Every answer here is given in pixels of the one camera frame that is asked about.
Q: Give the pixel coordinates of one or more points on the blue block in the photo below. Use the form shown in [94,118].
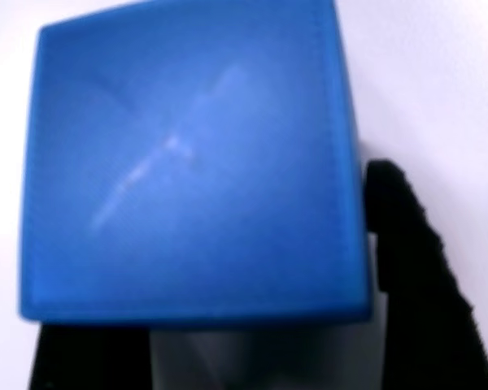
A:
[187,170]

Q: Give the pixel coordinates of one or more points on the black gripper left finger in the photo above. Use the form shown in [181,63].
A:
[89,357]

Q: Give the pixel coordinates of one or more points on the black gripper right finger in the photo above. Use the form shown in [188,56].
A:
[423,292]

